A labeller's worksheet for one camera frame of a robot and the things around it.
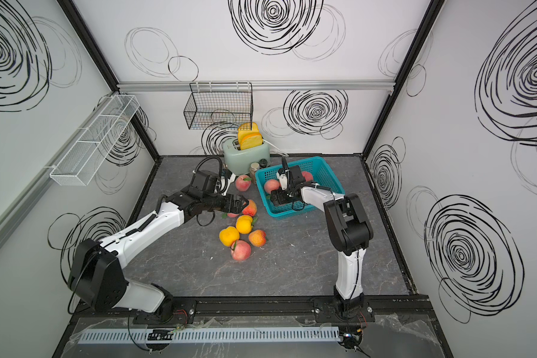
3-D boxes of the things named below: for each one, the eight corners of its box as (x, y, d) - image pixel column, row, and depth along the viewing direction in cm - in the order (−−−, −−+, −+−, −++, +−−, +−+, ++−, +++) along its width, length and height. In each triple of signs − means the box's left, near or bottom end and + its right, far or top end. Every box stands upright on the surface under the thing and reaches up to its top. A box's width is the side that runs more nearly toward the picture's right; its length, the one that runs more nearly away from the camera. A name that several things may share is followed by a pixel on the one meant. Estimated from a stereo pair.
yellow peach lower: (218, 241, 91) (216, 235, 87) (230, 229, 95) (228, 222, 90) (230, 250, 89) (227, 245, 84) (241, 238, 92) (240, 231, 88)
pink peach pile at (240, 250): (232, 262, 85) (230, 256, 81) (234, 246, 90) (232, 239, 85) (250, 262, 85) (249, 256, 81) (251, 246, 90) (250, 239, 85)
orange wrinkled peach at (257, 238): (249, 248, 89) (248, 243, 85) (250, 235, 93) (249, 230, 89) (266, 248, 89) (266, 243, 85) (266, 235, 93) (266, 230, 89)
